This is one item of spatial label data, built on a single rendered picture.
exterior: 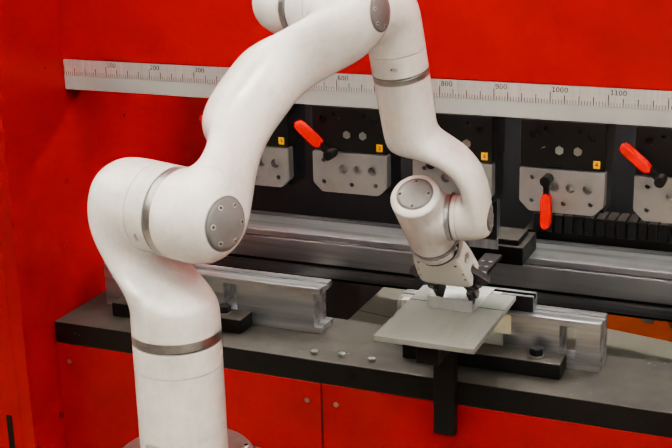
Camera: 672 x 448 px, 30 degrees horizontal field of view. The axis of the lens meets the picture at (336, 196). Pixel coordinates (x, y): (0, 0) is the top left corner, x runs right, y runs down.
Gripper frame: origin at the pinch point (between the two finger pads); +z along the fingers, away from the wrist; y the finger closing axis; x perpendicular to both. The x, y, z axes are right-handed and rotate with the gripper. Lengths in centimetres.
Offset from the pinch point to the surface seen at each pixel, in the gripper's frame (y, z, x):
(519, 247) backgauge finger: -3.6, 18.2, -20.9
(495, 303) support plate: -6.7, 3.3, -0.2
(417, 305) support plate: 6.2, -0.5, 4.3
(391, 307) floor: 107, 227, -107
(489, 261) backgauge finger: 0.8, 15.9, -15.7
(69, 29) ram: 82, -32, -31
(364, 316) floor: 114, 219, -98
